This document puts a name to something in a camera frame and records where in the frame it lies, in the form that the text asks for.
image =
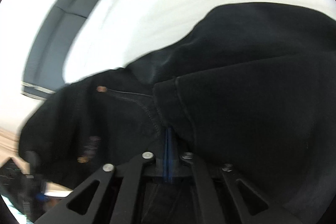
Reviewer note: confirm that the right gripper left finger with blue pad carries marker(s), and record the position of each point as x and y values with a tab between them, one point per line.
111	194

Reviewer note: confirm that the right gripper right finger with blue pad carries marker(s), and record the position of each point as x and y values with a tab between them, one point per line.
219	194

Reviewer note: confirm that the black denim pants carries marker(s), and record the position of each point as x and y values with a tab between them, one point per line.
252	86

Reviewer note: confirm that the dark grey upholstered headboard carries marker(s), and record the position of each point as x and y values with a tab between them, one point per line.
43	74

